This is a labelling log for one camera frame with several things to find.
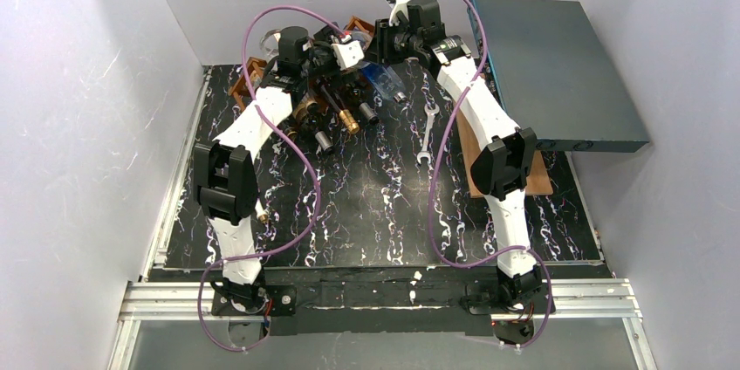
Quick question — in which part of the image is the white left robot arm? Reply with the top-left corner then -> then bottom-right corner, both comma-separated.
193,24 -> 364,313

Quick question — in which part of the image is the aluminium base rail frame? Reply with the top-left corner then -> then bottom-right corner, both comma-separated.
109,79 -> 654,369

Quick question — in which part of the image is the teal metal box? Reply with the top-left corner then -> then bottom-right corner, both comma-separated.
470,0 -> 650,153

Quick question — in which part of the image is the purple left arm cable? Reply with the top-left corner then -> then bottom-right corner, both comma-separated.
197,5 -> 348,353

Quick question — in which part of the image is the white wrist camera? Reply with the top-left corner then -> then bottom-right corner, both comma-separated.
330,35 -> 364,71
386,0 -> 411,26

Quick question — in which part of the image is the clear bottle white gold label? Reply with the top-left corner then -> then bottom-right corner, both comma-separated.
259,29 -> 281,61

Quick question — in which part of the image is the blue transparent bottle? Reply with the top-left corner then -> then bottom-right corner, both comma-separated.
361,63 -> 408,104

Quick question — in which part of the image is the clear bottle silver cap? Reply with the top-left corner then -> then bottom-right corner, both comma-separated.
346,31 -> 373,55

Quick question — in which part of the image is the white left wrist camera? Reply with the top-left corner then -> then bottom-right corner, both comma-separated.
330,35 -> 364,71

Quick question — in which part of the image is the silver wrench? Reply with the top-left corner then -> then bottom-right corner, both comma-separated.
416,104 -> 439,165

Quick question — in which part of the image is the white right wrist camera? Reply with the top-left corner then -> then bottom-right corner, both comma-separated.
386,0 -> 411,26

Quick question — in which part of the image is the wooden board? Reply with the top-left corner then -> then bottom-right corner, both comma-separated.
444,76 -> 552,201

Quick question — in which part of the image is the brown wooden wine rack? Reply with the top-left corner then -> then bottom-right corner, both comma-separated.
228,16 -> 377,126

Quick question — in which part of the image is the dark wine bottle gold cap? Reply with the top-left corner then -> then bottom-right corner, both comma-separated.
319,83 -> 360,135

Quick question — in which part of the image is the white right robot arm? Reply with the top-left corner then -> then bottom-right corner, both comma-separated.
369,0 -> 543,308

